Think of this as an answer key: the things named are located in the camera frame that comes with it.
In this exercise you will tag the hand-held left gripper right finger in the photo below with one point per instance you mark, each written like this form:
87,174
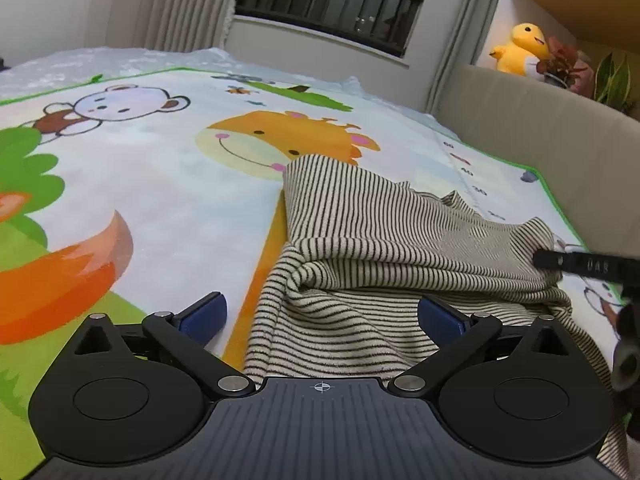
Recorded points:
440,319

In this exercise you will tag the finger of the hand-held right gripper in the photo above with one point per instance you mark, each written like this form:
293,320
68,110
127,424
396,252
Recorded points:
580,263

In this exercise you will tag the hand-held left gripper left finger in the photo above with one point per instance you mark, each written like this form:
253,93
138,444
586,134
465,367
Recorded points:
204,316

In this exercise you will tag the beige striped knit garment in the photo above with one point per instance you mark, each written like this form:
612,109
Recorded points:
380,230

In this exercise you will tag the cartoon animal printed blanket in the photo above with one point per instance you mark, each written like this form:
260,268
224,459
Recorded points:
150,195

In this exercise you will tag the beige padded headboard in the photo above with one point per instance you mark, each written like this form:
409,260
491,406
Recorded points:
540,125

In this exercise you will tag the green leaf plant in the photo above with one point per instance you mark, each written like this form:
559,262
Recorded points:
617,85

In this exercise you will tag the red leaf potted plant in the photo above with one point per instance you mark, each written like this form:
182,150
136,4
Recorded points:
562,62

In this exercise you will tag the yellow bird plush toy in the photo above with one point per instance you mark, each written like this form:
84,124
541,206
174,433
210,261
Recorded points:
520,52

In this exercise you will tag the pale blue bed sheet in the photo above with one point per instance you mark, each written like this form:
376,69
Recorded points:
125,60

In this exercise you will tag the beige pleated curtain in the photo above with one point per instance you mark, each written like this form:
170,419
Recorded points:
170,0

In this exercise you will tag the wooden wall shelf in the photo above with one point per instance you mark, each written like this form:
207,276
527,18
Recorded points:
590,5

